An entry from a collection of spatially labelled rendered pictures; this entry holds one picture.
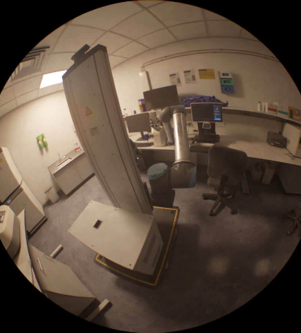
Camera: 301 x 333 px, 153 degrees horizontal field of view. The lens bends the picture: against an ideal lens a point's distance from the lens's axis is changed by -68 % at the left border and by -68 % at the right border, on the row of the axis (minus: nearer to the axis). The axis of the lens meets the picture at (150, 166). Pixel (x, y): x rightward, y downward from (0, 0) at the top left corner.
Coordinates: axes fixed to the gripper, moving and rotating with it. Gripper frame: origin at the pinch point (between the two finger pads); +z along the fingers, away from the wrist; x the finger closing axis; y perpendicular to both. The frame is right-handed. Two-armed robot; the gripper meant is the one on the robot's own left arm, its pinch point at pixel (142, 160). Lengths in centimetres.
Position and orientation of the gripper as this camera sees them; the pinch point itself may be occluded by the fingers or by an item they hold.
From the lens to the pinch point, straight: 148.5
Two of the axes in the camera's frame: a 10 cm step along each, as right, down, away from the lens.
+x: -8.3, 0.0, 5.5
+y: 3.1, -8.3, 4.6
